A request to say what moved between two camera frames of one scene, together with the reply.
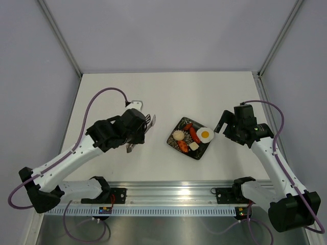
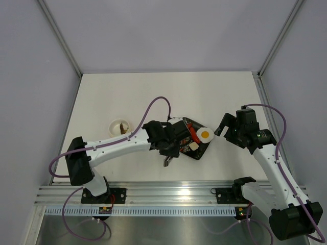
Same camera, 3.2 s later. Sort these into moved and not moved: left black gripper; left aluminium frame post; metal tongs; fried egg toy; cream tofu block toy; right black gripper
Moved: metal tongs; left black gripper
Not moved: cream tofu block toy; right black gripper; fried egg toy; left aluminium frame post
